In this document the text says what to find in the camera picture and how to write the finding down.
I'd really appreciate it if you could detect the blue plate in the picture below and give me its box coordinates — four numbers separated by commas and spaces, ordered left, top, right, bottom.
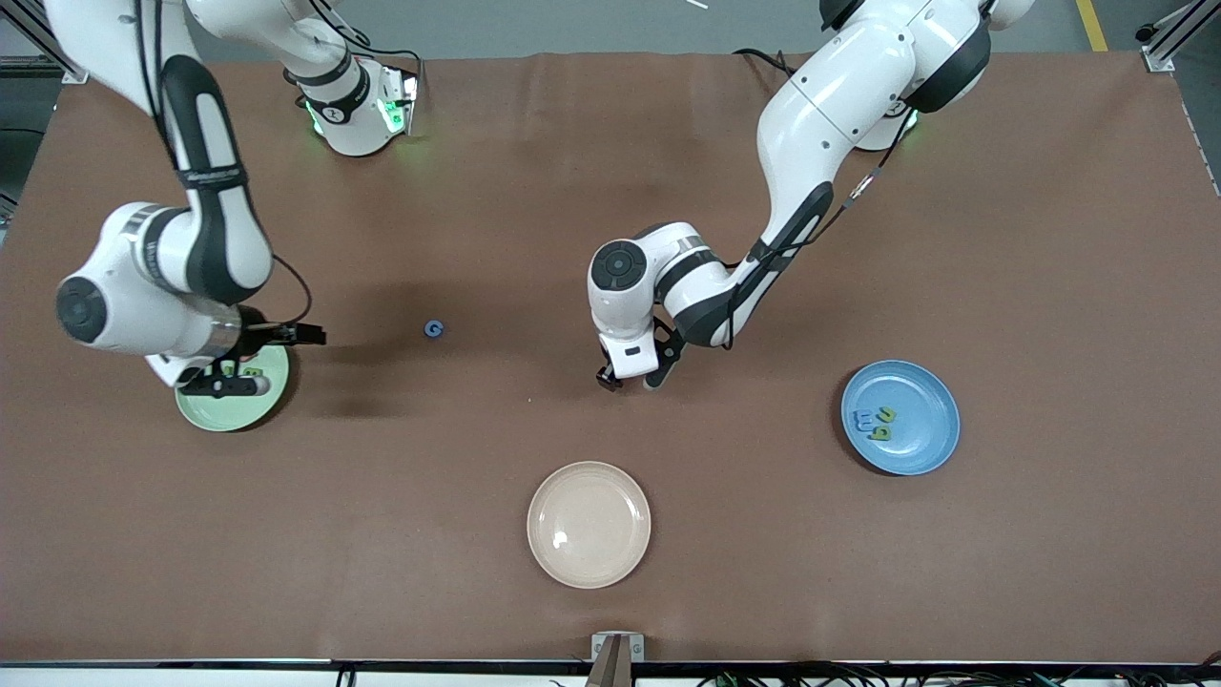
840, 360, 962, 476

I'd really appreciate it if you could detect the brown table cover sheet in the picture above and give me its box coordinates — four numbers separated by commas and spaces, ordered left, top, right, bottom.
0, 50, 1221, 666

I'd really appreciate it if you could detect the black right base cable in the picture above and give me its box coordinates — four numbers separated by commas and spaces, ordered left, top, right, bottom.
315, 24, 426, 96

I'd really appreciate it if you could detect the beige plate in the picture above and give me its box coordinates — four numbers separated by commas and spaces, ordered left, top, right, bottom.
527, 461, 652, 590

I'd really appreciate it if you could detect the black left base cable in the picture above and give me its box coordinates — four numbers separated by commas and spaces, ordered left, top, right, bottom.
733, 46, 797, 77

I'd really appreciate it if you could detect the black base cable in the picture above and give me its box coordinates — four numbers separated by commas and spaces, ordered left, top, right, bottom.
733, 46, 797, 77
315, 24, 426, 96

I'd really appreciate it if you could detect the light green plate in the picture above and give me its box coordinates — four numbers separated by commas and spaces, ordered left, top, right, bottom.
175, 339, 290, 432

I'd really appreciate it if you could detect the aluminium frame profile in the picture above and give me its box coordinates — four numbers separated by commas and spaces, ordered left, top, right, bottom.
1135, 0, 1221, 73
0, 0, 92, 85

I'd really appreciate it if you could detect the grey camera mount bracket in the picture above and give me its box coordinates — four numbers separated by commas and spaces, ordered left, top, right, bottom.
590, 632, 646, 687

